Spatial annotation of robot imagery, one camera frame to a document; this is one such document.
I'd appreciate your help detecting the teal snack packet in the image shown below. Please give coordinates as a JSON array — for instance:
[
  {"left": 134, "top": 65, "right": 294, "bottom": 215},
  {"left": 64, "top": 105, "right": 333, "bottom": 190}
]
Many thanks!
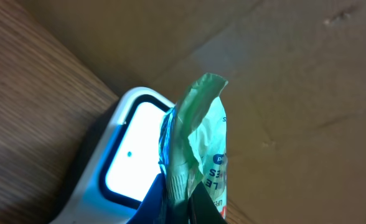
[{"left": 159, "top": 73, "right": 228, "bottom": 223}]

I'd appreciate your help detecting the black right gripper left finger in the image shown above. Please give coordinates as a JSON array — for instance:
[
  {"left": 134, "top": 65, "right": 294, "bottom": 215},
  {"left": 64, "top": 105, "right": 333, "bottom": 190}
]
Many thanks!
[{"left": 127, "top": 174, "right": 167, "bottom": 224}]

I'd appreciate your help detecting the white barcode scanner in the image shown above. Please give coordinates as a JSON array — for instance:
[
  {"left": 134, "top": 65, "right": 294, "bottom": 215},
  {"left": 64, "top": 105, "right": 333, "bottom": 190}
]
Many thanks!
[{"left": 49, "top": 87, "right": 174, "bottom": 224}]

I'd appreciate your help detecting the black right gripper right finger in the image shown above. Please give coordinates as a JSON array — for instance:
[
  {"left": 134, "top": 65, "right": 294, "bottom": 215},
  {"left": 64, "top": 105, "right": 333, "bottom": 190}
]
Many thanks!
[{"left": 189, "top": 182, "right": 227, "bottom": 224}]

